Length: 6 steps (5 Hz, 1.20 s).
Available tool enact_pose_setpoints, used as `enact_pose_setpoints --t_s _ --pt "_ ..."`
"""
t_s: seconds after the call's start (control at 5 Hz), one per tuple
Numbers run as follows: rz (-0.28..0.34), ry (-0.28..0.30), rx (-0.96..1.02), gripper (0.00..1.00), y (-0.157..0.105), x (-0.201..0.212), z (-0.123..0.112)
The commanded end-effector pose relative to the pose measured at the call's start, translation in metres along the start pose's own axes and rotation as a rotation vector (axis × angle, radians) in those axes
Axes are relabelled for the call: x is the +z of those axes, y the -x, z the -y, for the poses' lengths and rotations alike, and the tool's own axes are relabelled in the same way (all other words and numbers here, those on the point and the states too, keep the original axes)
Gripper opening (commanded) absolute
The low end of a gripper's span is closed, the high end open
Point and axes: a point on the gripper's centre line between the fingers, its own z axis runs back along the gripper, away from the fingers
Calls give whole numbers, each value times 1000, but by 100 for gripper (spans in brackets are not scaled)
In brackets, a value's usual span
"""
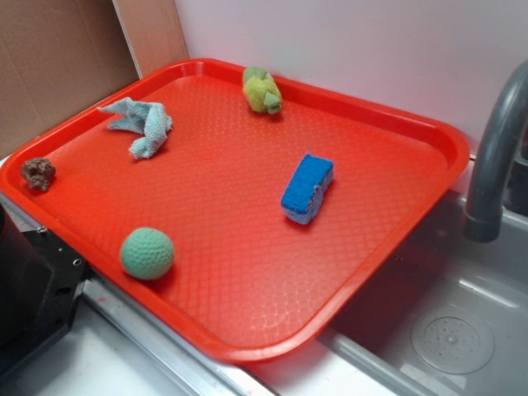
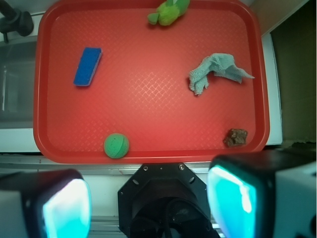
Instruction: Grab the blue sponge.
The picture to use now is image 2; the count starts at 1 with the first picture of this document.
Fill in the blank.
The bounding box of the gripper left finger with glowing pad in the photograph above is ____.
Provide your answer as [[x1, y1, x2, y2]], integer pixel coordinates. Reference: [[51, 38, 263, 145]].
[[0, 169, 92, 238]]

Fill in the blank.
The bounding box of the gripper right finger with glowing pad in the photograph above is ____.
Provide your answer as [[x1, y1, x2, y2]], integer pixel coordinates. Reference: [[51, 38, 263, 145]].
[[207, 149, 317, 238]]

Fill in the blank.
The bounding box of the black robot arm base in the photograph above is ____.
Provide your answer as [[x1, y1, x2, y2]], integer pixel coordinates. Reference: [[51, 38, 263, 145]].
[[117, 163, 219, 238]]

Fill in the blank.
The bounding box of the blue sponge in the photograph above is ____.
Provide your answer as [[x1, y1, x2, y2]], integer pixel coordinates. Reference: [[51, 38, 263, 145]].
[[73, 48, 102, 87]]

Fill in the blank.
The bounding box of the brown rock-like lump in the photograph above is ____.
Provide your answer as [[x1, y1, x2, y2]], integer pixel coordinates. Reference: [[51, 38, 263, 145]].
[[223, 128, 248, 148]]

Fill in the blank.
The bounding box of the green ball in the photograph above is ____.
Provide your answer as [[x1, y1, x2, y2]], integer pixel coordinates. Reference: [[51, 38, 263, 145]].
[[104, 133, 130, 159]]

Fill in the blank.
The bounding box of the red plastic tray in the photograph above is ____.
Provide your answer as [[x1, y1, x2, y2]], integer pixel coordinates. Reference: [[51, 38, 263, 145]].
[[33, 0, 269, 164]]

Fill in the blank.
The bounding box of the light blue crumpled cloth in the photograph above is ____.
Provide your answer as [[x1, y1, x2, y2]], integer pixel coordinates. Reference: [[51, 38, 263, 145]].
[[189, 53, 255, 96]]

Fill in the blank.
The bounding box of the grey sink basin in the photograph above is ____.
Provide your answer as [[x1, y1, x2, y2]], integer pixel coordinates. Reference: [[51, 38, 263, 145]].
[[0, 42, 36, 129]]

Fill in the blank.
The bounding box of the black faucet knob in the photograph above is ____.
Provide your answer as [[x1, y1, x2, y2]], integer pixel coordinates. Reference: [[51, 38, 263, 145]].
[[0, 0, 34, 44]]

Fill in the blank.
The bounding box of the green plush toy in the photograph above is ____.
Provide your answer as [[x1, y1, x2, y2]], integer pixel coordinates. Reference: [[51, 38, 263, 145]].
[[147, 0, 190, 26]]

